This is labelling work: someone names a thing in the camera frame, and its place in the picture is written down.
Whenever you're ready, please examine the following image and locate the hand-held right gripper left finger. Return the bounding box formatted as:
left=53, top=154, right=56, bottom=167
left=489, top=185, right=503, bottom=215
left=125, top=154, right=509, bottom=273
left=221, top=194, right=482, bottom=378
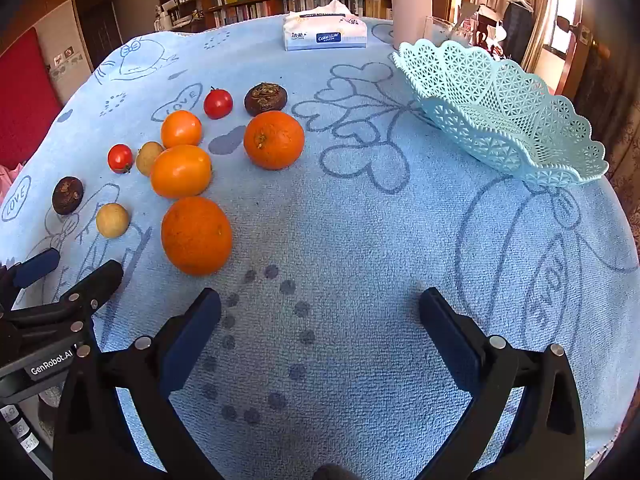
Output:
left=52, top=287, right=236, bottom=480

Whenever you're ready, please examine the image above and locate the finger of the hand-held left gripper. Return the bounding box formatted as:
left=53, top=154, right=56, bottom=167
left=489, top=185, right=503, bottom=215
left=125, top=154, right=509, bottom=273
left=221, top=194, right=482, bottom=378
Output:
left=0, top=248, right=61, bottom=314
left=0, top=260, right=125, bottom=364

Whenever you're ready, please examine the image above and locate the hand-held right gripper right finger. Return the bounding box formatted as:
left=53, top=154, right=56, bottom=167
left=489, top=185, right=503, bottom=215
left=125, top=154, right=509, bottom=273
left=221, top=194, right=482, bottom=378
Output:
left=419, top=287, right=586, bottom=480

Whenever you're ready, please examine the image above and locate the tan longan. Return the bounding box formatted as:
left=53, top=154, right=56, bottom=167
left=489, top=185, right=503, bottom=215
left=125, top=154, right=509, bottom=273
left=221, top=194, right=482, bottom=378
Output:
left=136, top=141, right=165, bottom=177
left=96, top=203, right=131, bottom=239

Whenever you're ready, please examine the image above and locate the red cherry tomato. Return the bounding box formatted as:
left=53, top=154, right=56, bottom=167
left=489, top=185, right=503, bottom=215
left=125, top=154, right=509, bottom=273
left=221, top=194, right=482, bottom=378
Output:
left=108, top=144, right=135, bottom=175
left=203, top=87, right=234, bottom=121

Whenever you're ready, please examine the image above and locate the orange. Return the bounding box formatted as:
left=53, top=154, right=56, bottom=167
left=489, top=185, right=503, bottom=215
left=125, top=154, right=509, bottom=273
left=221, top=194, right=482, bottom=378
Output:
left=161, top=196, right=234, bottom=277
left=243, top=110, right=306, bottom=171

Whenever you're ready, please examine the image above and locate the teal lattice plastic basket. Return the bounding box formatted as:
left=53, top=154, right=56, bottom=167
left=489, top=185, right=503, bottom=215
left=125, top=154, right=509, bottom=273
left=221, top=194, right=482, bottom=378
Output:
left=391, top=38, right=610, bottom=191

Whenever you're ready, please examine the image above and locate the dark water chestnut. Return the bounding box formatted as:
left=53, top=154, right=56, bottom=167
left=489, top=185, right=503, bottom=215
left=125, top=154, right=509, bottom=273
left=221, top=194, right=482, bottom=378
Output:
left=52, top=176, right=85, bottom=216
left=244, top=82, right=288, bottom=117

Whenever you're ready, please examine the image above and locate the pink cloth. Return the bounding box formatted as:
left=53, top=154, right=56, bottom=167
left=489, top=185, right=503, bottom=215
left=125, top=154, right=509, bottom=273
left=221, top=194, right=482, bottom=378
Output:
left=0, top=162, right=21, bottom=196

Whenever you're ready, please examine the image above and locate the large persimmon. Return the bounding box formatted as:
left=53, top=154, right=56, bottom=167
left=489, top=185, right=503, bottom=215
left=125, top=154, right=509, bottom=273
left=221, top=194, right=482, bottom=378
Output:
left=150, top=144, right=213, bottom=199

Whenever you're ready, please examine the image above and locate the blue printed towel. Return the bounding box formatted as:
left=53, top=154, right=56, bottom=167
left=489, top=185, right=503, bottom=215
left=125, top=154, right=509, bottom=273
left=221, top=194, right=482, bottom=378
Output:
left=0, top=15, right=640, bottom=476

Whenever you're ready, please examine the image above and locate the small persimmon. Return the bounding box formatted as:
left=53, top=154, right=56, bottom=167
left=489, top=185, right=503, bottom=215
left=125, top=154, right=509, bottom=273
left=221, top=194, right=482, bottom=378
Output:
left=160, top=110, right=203, bottom=149

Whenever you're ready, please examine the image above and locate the dark wooden door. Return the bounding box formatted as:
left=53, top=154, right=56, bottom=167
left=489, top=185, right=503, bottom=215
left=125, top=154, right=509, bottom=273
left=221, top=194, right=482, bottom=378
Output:
left=75, top=0, right=123, bottom=68

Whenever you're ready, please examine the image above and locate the small cluttered wooden shelf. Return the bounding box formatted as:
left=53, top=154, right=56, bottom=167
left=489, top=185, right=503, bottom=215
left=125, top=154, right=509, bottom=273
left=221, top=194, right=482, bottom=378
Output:
left=152, top=0, right=206, bottom=33

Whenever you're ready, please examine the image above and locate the clear glass cup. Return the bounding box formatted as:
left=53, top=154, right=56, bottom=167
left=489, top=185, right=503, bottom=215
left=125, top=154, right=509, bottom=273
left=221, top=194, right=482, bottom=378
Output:
left=424, top=16, right=473, bottom=46

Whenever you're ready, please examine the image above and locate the black hanging coat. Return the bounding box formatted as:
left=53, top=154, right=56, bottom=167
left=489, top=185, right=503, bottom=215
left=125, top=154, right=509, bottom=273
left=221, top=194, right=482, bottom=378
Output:
left=501, top=0, right=533, bottom=63

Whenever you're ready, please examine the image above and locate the white tissue pack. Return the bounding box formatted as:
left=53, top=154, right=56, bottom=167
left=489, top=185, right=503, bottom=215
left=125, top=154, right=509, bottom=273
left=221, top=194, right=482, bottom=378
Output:
left=283, top=0, right=369, bottom=52

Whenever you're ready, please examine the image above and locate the pink cylindrical bottle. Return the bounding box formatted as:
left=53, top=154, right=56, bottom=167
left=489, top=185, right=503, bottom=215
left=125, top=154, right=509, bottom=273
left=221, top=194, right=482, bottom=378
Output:
left=389, top=0, right=433, bottom=51

